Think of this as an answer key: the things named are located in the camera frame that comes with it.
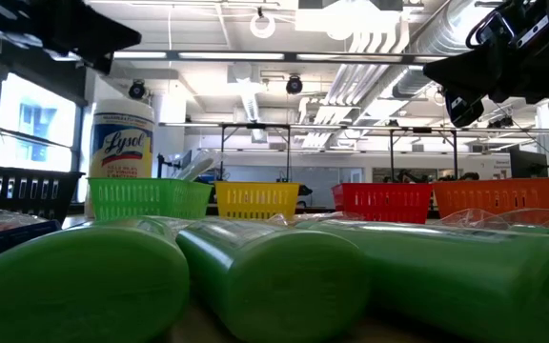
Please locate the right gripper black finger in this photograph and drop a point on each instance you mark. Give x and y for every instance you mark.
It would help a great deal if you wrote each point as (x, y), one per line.
(465, 109)
(470, 71)

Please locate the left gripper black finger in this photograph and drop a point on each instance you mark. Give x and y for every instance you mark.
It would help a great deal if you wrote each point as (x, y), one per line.
(100, 63)
(88, 31)

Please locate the clear toiletry item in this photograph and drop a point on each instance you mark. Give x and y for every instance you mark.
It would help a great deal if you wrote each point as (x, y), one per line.
(303, 218)
(484, 220)

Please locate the white toothbrush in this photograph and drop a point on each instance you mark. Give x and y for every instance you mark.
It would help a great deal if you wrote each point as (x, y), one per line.
(198, 167)

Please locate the green travel size bottle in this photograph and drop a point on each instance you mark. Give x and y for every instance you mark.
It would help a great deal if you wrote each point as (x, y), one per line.
(532, 229)
(446, 276)
(74, 286)
(274, 286)

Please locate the small monitor on arm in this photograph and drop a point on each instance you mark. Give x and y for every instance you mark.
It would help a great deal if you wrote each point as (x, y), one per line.
(160, 167)

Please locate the small black rig device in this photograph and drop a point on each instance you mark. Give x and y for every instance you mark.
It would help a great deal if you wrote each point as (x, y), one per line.
(501, 122)

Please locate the black computer monitor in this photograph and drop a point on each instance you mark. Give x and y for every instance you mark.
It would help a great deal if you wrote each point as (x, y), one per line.
(527, 164)

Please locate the Lysol wipes canister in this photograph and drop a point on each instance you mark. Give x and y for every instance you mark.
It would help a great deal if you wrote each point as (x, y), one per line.
(122, 152)

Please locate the orange plastic basket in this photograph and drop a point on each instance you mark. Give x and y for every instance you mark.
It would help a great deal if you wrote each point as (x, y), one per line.
(503, 195)

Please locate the white ceiling conduits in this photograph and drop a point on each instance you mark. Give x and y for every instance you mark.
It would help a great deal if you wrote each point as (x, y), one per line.
(365, 81)

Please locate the red plastic basket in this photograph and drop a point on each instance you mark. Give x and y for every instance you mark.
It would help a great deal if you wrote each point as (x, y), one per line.
(381, 202)

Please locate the overhead light bar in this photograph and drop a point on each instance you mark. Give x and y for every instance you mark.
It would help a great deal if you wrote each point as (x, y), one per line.
(231, 55)

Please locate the green plastic basket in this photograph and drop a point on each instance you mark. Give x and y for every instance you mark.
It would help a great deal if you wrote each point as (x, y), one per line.
(146, 197)

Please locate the black plastic basket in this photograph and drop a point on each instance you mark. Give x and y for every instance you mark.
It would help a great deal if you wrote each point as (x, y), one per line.
(17, 190)

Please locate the white item in clear wrap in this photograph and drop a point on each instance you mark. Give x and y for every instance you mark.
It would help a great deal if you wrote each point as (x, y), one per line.
(112, 220)

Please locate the small black background object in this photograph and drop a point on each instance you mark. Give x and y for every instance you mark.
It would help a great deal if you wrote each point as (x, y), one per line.
(304, 190)

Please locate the yellow plastic basket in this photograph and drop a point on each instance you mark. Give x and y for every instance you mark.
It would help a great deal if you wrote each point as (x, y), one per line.
(255, 200)

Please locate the black frame stand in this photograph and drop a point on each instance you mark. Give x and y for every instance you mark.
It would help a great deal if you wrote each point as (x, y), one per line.
(222, 152)
(392, 157)

